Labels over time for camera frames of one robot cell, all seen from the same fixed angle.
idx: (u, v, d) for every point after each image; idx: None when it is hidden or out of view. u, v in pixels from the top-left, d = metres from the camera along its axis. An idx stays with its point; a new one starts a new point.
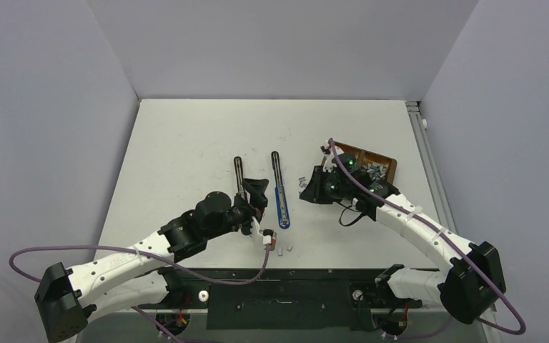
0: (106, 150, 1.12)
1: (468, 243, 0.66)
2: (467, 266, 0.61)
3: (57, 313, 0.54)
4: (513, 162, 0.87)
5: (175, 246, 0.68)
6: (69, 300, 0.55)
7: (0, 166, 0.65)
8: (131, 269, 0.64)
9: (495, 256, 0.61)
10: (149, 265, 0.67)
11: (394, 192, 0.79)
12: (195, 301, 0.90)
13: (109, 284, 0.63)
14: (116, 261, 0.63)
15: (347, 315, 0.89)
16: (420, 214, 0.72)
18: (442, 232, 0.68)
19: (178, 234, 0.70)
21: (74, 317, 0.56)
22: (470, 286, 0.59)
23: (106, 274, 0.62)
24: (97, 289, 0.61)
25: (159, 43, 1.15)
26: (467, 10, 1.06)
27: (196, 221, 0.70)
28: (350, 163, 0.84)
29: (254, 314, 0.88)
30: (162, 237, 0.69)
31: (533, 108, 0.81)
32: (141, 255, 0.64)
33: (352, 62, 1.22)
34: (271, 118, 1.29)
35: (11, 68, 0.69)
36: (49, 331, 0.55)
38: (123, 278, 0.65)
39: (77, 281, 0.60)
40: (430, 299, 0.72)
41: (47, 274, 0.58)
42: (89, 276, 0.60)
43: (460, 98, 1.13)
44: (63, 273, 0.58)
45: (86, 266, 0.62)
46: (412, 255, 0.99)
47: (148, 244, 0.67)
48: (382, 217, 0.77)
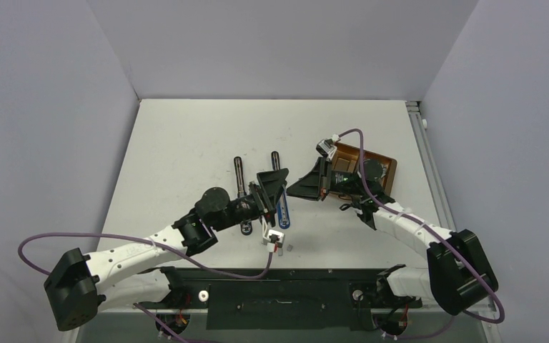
0: (107, 149, 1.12)
1: (449, 231, 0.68)
2: (444, 249, 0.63)
3: (75, 296, 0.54)
4: (513, 162, 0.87)
5: (186, 241, 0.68)
6: (87, 284, 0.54)
7: None
8: (146, 260, 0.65)
9: (475, 244, 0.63)
10: (162, 257, 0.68)
11: (391, 200, 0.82)
12: (195, 300, 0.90)
13: (124, 272, 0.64)
14: (133, 250, 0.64)
15: (348, 315, 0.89)
16: (409, 212, 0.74)
18: (424, 223, 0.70)
19: (187, 231, 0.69)
21: (90, 303, 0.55)
22: (451, 269, 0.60)
23: (123, 262, 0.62)
24: (114, 276, 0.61)
25: (159, 43, 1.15)
26: (467, 10, 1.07)
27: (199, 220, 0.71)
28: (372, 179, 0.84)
29: (254, 314, 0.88)
30: (176, 231, 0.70)
31: (533, 108, 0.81)
32: (157, 246, 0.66)
33: (352, 61, 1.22)
34: (271, 118, 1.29)
35: (11, 67, 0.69)
36: (63, 316, 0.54)
38: (136, 269, 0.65)
39: (95, 267, 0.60)
40: (424, 294, 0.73)
41: (64, 259, 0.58)
42: (107, 263, 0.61)
43: (460, 98, 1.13)
44: (81, 258, 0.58)
45: (102, 254, 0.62)
46: (412, 255, 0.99)
47: (163, 236, 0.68)
48: (378, 221, 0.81)
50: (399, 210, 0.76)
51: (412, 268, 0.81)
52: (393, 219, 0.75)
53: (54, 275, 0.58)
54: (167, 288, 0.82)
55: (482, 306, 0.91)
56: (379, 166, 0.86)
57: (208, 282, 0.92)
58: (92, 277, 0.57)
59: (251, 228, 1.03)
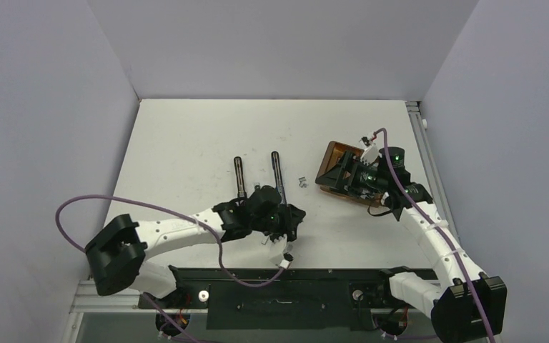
0: (107, 149, 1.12)
1: (480, 270, 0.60)
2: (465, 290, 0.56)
3: (121, 259, 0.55)
4: (512, 163, 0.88)
5: (227, 224, 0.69)
6: (136, 249, 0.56)
7: (0, 166, 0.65)
8: (189, 236, 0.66)
9: (501, 294, 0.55)
10: (201, 238, 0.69)
11: (427, 199, 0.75)
12: (195, 301, 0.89)
13: (166, 246, 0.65)
14: (177, 226, 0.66)
15: (348, 316, 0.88)
16: (443, 227, 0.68)
18: (457, 251, 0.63)
19: (226, 216, 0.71)
21: (134, 267, 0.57)
22: (464, 309, 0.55)
23: (168, 234, 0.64)
24: (159, 246, 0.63)
25: (159, 43, 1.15)
26: (467, 11, 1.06)
27: (250, 207, 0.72)
28: (397, 158, 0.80)
29: (254, 314, 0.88)
30: (214, 214, 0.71)
31: (532, 108, 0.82)
32: (200, 225, 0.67)
33: (353, 62, 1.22)
34: (271, 118, 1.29)
35: (11, 69, 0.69)
36: (107, 277, 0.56)
38: (178, 243, 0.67)
39: (143, 234, 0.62)
40: (422, 308, 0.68)
41: (114, 224, 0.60)
42: (154, 233, 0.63)
43: (459, 99, 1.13)
44: (130, 224, 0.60)
45: (150, 223, 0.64)
46: (412, 256, 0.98)
47: (204, 216, 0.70)
48: (406, 219, 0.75)
50: (434, 221, 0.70)
51: (422, 280, 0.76)
52: (424, 228, 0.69)
53: (102, 237, 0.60)
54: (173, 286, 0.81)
55: None
56: (402, 150, 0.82)
57: (208, 282, 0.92)
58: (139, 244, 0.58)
59: None
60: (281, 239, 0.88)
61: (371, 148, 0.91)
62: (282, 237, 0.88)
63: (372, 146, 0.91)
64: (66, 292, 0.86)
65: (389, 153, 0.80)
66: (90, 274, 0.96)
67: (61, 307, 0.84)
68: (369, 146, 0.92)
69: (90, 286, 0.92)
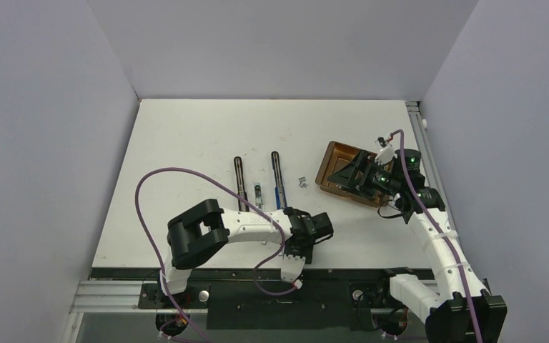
0: (107, 148, 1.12)
1: (483, 288, 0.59)
2: (465, 305, 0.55)
3: (206, 240, 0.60)
4: (512, 163, 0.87)
5: (295, 226, 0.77)
6: (219, 234, 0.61)
7: None
8: (261, 232, 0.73)
9: (500, 313, 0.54)
10: (270, 235, 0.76)
11: (439, 206, 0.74)
12: (195, 301, 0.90)
13: (241, 236, 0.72)
14: (254, 220, 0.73)
15: (348, 315, 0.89)
16: (451, 239, 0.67)
18: (462, 264, 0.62)
19: (294, 221, 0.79)
21: (214, 251, 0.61)
22: (459, 321, 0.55)
23: (246, 226, 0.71)
24: (236, 235, 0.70)
25: (159, 43, 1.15)
26: (468, 11, 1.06)
27: (314, 222, 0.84)
28: (412, 161, 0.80)
29: (254, 314, 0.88)
30: (285, 216, 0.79)
31: (532, 109, 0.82)
32: (273, 224, 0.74)
33: (353, 62, 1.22)
34: (271, 118, 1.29)
35: (11, 71, 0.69)
36: (188, 253, 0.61)
38: (251, 236, 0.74)
39: (226, 221, 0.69)
40: (418, 313, 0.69)
41: (203, 206, 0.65)
42: (236, 222, 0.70)
43: (459, 99, 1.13)
44: (216, 209, 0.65)
45: (234, 212, 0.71)
46: (412, 256, 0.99)
47: (276, 217, 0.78)
48: (413, 224, 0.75)
50: (443, 231, 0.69)
51: (422, 284, 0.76)
52: (431, 236, 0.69)
53: (189, 216, 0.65)
54: (183, 288, 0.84)
55: None
56: (418, 151, 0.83)
57: (207, 282, 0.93)
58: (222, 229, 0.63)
59: None
60: (299, 259, 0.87)
61: (387, 148, 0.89)
62: (299, 257, 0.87)
63: (387, 146, 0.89)
64: (66, 292, 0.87)
65: (404, 155, 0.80)
66: (91, 274, 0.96)
67: (61, 308, 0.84)
68: (385, 146, 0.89)
69: (90, 286, 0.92)
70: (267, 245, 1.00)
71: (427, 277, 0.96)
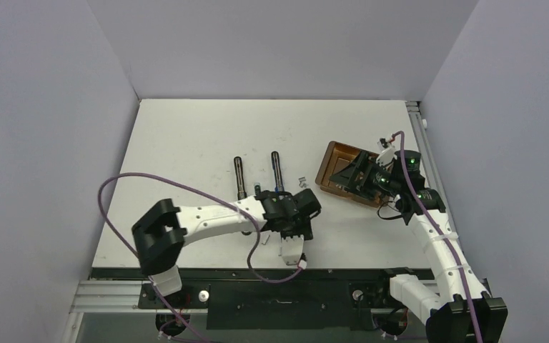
0: (107, 148, 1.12)
1: (485, 291, 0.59)
2: (465, 308, 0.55)
3: (164, 243, 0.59)
4: (512, 163, 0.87)
5: (269, 213, 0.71)
6: (175, 236, 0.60)
7: None
8: (229, 224, 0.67)
9: (502, 315, 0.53)
10: (242, 226, 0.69)
11: (439, 208, 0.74)
12: (194, 301, 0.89)
13: (206, 232, 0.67)
14: (218, 213, 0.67)
15: (348, 315, 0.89)
16: (452, 241, 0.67)
18: (462, 266, 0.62)
19: (268, 206, 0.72)
21: (174, 251, 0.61)
22: (460, 324, 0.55)
23: (208, 221, 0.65)
24: (198, 232, 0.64)
25: (158, 43, 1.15)
26: (467, 11, 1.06)
27: (295, 201, 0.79)
28: (412, 162, 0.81)
29: (254, 314, 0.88)
30: (258, 204, 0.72)
31: (532, 109, 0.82)
32: (241, 213, 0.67)
33: (353, 62, 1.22)
34: (271, 118, 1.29)
35: (11, 71, 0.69)
36: (149, 259, 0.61)
38: (219, 229, 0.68)
39: (184, 220, 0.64)
40: (419, 313, 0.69)
41: (156, 207, 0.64)
42: (194, 219, 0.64)
43: (459, 99, 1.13)
44: (171, 209, 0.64)
45: (192, 209, 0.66)
46: (412, 255, 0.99)
47: (246, 205, 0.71)
48: (414, 225, 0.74)
50: (444, 233, 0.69)
51: (421, 284, 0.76)
52: (432, 237, 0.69)
53: (146, 219, 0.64)
54: (176, 287, 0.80)
55: None
56: (419, 153, 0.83)
57: (207, 282, 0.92)
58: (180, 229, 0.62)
59: None
60: (297, 238, 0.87)
61: (388, 150, 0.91)
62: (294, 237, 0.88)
63: (390, 148, 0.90)
64: (66, 292, 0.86)
65: (406, 156, 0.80)
66: (91, 274, 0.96)
67: (61, 308, 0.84)
68: (387, 148, 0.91)
69: (90, 286, 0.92)
70: (267, 245, 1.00)
71: (427, 278, 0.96)
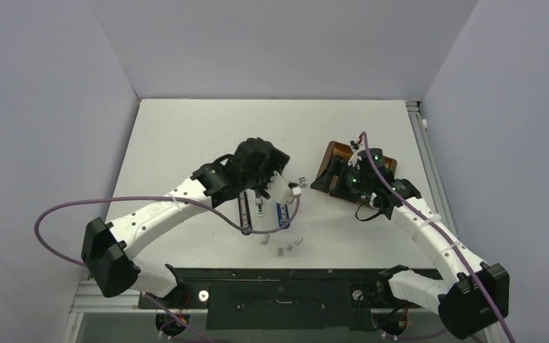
0: (107, 148, 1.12)
1: (482, 261, 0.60)
2: (472, 284, 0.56)
3: (106, 262, 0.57)
4: (511, 163, 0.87)
5: (210, 191, 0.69)
6: (115, 251, 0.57)
7: None
8: (170, 216, 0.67)
9: (505, 280, 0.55)
10: (186, 211, 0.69)
11: (416, 194, 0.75)
12: (195, 301, 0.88)
13: (150, 234, 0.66)
14: (154, 211, 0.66)
15: (348, 316, 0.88)
16: (438, 222, 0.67)
18: (455, 244, 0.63)
19: (209, 181, 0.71)
21: (124, 264, 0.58)
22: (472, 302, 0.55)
23: (146, 223, 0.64)
24: (139, 238, 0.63)
25: (157, 43, 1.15)
26: (467, 10, 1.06)
27: (237, 163, 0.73)
28: (376, 158, 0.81)
29: (254, 314, 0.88)
30: (196, 182, 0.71)
31: (532, 108, 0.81)
32: (178, 201, 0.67)
33: (352, 62, 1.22)
34: (271, 118, 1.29)
35: (11, 71, 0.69)
36: (104, 282, 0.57)
38: (164, 226, 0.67)
39: (119, 233, 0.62)
40: (428, 304, 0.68)
41: (89, 230, 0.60)
42: (130, 226, 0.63)
43: (459, 99, 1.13)
44: (104, 227, 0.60)
45: (125, 219, 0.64)
46: (410, 255, 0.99)
47: (183, 190, 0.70)
48: (397, 216, 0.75)
50: (427, 216, 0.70)
51: (420, 276, 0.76)
52: (418, 224, 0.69)
53: (86, 246, 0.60)
54: (171, 284, 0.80)
55: None
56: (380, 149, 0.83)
57: (207, 282, 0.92)
58: (119, 243, 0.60)
59: (251, 228, 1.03)
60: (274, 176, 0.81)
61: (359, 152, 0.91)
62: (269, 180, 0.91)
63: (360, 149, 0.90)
64: (65, 292, 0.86)
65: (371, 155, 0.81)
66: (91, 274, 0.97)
67: (62, 308, 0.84)
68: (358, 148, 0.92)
69: (90, 286, 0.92)
70: (267, 245, 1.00)
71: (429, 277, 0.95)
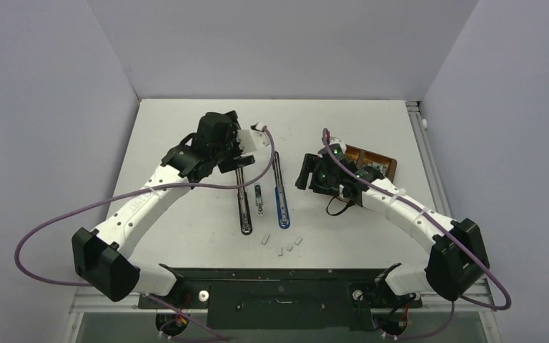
0: (107, 148, 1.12)
1: (450, 219, 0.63)
2: (448, 242, 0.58)
3: (103, 266, 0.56)
4: (511, 162, 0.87)
5: (184, 171, 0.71)
6: (110, 253, 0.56)
7: None
8: (153, 206, 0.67)
9: (476, 233, 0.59)
10: (167, 198, 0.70)
11: (379, 176, 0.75)
12: (195, 301, 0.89)
13: (138, 229, 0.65)
14: (136, 206, 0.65)
15: (348, 315, 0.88)
16: (404, 194, 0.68)
18: (424, 211, 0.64)
19: (181, 162, 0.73)
21: (122, 264, 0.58)
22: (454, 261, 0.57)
23: (131, 219, 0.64)
24: (130, 235, 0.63)
25: (157, 43, 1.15)
26: (467, 10, 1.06)
27: (203, 139, 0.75)
28: (336, 152, 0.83)
29: (254, 313, 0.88)
30: (167, 168, 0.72)
31: (532, 108, 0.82)
32: (156, 190, 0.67)
33: (352, 62, 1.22)
34: (271, 118, 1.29)
35: (11, 71, 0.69)
36: (109, 286, 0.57)
38: (149, 217, 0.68)
39: (109, 236, 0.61)
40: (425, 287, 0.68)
41: (76, 243, 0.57)
42: (117, 226, 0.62)
43: (459, 99, 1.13)
44: (91, 236, 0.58)
45: (109, 221, 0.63)
46: (412, 255, 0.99)
47: (158, 179, 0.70)
48: (369, 201, 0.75)
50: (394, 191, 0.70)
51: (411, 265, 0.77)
52: (387, 201, 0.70)
53: (78, 259, 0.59)
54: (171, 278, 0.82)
55: (482, 306, 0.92)
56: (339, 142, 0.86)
57: (208, 282, 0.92)
58: (111, 245, 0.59)
59: (251, 228, 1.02)
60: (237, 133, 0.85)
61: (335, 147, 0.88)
62: (241, 146, 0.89)
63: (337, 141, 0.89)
64: (66, 293, 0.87)
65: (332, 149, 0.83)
66: None
67: (62, 307, 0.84)
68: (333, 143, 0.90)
69: (90, 287, 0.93)
70: (267, 245, 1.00)
71: None
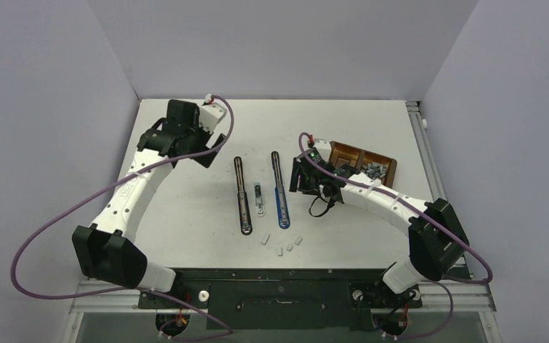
0: (106, 149, 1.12)
1: (424, 201, 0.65)
2: (423, 224, 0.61)
3: (111, 256, 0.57)
4: (511, 163, 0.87)
5: (164, 150, 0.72)
6: (116, 239, 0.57)
7: None
8: (144, 189, 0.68)
9: (451, 211, 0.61)
10: (154, 179, 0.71)
11: (355, 171, 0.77)
12: (195, 301, 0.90)
13: (135, 214, 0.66)
14: (126, 193, 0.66)
15: (348, 315, 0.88)
16: (379, 185, 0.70)
18: (398, 196, 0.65)
19: (157, 144, 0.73)
21: (130, 247, 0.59)
22: (432, 241, 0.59)
23: (126, 205, 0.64)
24: (129, 219, 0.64)
25: (157, 43, 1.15)
26: (467, 11, 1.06)
27: (174, 121, 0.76)
28: (312, 155, 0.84)
29: (254, 313, 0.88)
30: (144, 151, 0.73)
31: (532, 108, 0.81)
32: (141, 172, 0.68)
33: (352, 62, 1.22)
34: (271, 118, 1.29)
35: (10, 71, 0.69)
36: (123, 272, 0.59)
38: (143, 200, 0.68)
39: (109, 224, 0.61)
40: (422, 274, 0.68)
41: (76, 242, 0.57)
42: (114, 214, 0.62)
43: (459, 99, 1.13)
44: (90, 231, 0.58)
45: (104, 214, 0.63)
46: None
47: (140, 162, 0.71)
48: (347, 197, 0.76)
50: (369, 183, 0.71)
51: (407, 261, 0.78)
52: (364, 194, 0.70)
53: (83, 258, 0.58)
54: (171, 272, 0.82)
55: (482, 306, 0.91)
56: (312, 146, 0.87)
57: (207, 282, 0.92)
58: (116, 232, 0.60)
59: (251, 228, 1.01)
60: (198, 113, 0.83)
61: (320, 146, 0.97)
62: (206, 129, 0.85)
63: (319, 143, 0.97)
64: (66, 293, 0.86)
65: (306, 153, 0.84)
66: None
67: (62, 308, 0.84)
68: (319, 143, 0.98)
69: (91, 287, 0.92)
70: (267, 245, 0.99)
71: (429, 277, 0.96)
